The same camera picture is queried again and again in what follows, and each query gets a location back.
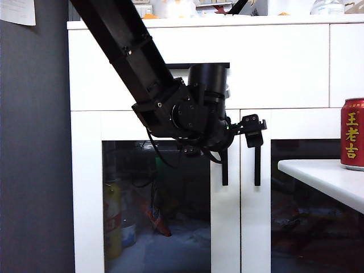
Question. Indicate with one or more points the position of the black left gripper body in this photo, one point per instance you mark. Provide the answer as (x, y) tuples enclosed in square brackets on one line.
[(220, 133)]

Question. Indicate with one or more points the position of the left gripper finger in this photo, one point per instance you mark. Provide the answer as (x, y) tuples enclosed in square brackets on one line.
[(253, 125)]

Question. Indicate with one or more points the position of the red herbal tea can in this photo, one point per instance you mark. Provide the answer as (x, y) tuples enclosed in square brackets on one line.
[(352, 133)]

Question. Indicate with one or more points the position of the white glass-panel cabinet door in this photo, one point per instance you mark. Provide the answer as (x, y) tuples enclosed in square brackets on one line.
[(256, 227), (85, 199)]

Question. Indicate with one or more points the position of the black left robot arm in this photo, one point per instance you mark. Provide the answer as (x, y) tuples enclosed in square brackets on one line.
[(122, 42)]

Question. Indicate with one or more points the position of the white cabinet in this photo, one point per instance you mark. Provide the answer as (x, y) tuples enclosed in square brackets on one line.
[(256, 20)]

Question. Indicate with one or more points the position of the grey door panel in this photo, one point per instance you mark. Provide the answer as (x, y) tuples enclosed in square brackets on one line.
[(34, 142)]

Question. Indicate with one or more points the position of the white table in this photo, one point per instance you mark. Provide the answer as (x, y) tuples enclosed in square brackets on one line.
[(327, 179)]

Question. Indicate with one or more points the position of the orange snack bag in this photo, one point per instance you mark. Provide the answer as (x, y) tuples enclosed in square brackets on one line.
[(159, 224)]

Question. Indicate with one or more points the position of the small red object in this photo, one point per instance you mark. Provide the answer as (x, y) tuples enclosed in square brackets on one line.
[(221, 10)]

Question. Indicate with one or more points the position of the black tool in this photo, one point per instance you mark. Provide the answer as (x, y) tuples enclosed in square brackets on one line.
[(237, 6)]

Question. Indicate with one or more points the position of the white teal paper food box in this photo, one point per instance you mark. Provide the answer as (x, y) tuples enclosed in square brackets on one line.
[(207, 8)]

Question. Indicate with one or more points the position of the white plastic bag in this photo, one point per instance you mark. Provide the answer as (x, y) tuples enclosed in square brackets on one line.
[(173, 10)]

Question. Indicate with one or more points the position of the clear water bottle blue label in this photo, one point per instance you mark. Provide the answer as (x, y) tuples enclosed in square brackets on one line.
[(129, 233)]

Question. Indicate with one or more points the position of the orange paper item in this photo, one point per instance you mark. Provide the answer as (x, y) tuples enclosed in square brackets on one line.
[(150, 16)]

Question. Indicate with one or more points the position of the yellow detergent bottle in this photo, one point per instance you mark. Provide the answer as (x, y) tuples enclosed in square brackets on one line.
[(112, 227)]

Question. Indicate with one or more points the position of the white paper note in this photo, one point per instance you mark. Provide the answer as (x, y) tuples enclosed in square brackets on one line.
[(17, 11)]

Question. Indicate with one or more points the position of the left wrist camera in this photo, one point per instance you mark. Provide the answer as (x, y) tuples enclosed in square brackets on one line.
[(227, 92)]

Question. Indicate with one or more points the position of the white wall switch plate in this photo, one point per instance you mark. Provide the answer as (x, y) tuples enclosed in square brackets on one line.
[(144, 10)]

